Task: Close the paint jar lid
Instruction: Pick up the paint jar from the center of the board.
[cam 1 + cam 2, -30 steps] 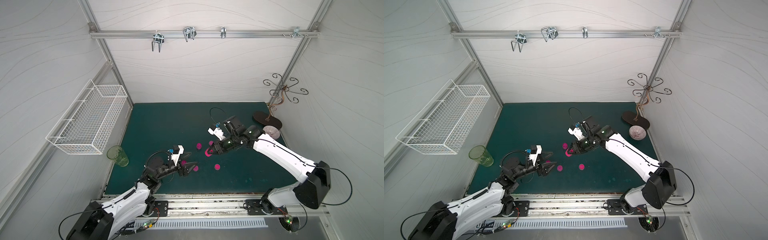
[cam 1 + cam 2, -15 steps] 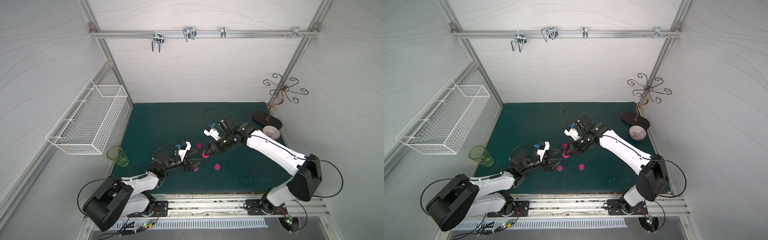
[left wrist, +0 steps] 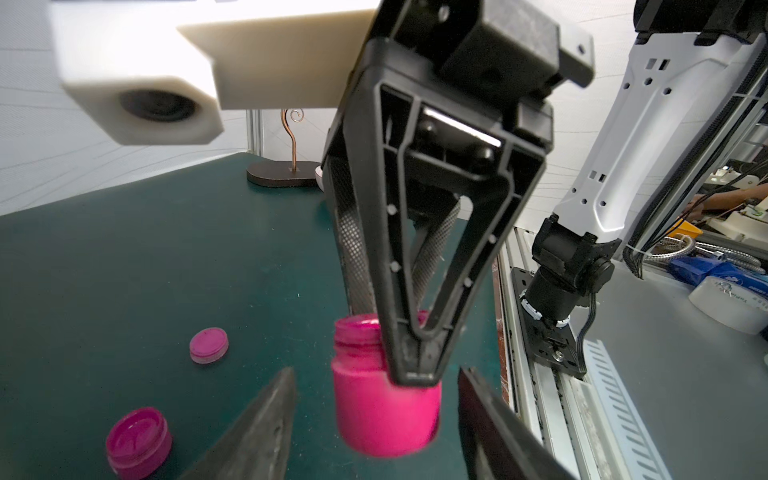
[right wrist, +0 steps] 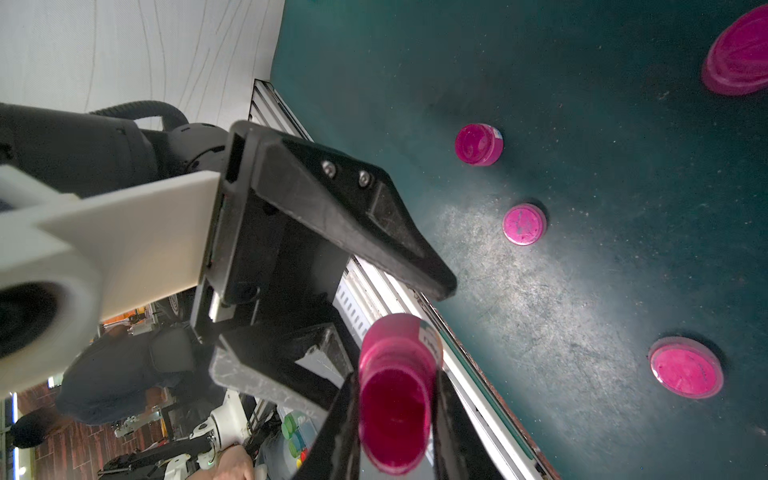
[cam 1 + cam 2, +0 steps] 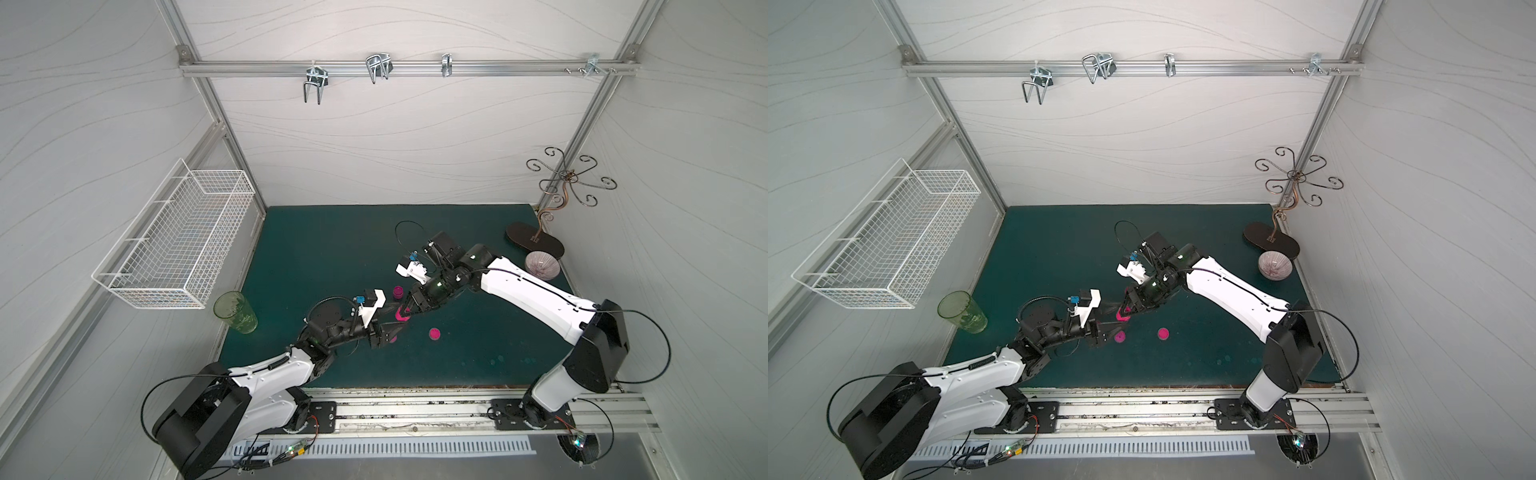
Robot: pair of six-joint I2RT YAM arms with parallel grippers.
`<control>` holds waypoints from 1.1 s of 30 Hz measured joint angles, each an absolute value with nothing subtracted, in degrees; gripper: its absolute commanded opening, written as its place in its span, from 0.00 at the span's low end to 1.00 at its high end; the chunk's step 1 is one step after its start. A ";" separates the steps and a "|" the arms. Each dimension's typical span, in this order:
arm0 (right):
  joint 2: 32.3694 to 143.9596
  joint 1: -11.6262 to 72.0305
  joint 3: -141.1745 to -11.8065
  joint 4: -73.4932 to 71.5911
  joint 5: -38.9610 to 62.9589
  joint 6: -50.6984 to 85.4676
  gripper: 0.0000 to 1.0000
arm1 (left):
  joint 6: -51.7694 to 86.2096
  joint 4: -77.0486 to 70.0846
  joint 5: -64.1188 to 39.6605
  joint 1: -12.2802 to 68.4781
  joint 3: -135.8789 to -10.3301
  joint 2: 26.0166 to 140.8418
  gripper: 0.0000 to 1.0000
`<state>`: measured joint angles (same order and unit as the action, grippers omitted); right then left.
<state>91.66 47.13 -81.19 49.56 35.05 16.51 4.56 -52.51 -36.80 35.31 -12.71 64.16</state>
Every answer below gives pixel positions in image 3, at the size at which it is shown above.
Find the green table mat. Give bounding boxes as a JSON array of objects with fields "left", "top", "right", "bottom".
[{"left": 1, "top": 155, "right": 500, "bottom": 479}]

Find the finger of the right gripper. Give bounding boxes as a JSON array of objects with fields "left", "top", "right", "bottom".
[
  {"left": 344, "top": 79, "right": 546, "bottom": 387},
  {"left": 323, "top": 156, "right": 376, "bottom": 315}
]

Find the magenta paint jar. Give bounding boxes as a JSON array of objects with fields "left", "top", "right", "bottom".
[{"left": 331, "top": 314, "right": 442, "bottom": 458}]

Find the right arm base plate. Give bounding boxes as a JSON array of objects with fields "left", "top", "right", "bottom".
[{"left": 511, "top": 268, "right": 587, "bottom": 380}]

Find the magenta lid front middle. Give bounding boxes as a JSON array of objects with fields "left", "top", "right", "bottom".
[{"left": 105, "top": 407, "right": 173, "bottom": 480}]

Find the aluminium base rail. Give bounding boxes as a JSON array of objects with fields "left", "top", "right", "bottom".
[{"left": 491, "top": 226, "right": 607, "bottom": 480}]

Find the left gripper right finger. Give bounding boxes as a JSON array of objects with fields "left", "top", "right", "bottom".
[{"left": 458, "top": 367, "right": 573, "bottom": 480}]

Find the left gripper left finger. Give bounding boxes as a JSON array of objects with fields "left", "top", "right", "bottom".
[{"left": 181, "top": 367, "right": 297, "bottom": 479}]

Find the metal hook tree stand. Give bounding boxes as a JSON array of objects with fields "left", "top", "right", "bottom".
[{"left": 246, "top": 109, "right": 323, "bottom": 190}]

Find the white slotted cable duct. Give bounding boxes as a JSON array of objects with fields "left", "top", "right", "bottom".
[{"left": 584, "top": 340, "right": 671, "bottom": 479}]

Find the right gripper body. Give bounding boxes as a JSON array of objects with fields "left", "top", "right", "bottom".
[{"left": 339, "top": 1, "right": 596, "bottom": 150}]

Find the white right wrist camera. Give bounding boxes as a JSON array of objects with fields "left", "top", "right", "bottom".
[{"left": 48, "top": 1, "right": 378, "bottom": 146}]

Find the magenta jar lid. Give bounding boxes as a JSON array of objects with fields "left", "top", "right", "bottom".
[{"left": 189, "top": 327, "right": 229, "bottom": 365}]

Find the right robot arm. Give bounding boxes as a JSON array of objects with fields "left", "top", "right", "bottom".
[{"left": 322, "top": 1, "right": 767, "bottom": 387}]

